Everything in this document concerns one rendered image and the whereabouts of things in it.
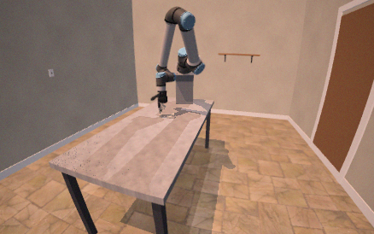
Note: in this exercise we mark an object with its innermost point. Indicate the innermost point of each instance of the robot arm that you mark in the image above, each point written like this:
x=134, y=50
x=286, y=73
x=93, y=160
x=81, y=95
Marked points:
x=185, y=20

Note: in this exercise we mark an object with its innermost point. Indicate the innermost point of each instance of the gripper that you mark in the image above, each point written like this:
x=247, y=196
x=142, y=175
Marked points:
x=160, y=100

